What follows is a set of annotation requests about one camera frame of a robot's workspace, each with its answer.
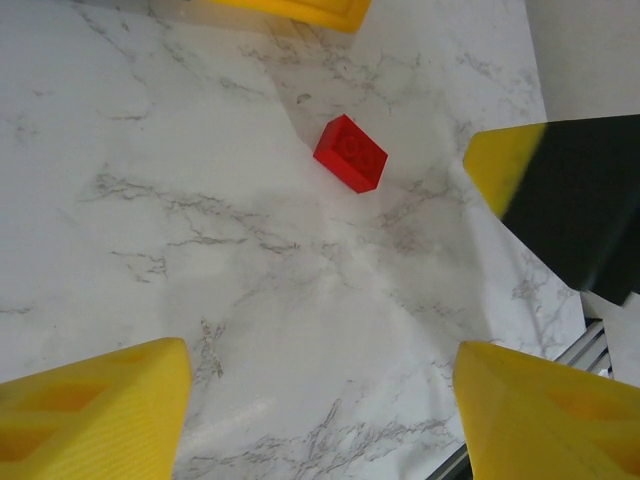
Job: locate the red lego brick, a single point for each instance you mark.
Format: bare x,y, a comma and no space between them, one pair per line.
352,152

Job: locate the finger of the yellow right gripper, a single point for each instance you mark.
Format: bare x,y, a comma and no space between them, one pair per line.
575,200

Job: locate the yellow plastic container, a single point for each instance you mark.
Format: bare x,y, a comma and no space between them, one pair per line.
310,12

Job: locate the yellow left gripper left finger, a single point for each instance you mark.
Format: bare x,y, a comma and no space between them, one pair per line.
90,420

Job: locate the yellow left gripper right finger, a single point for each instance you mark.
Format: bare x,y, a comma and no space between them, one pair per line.
550,425

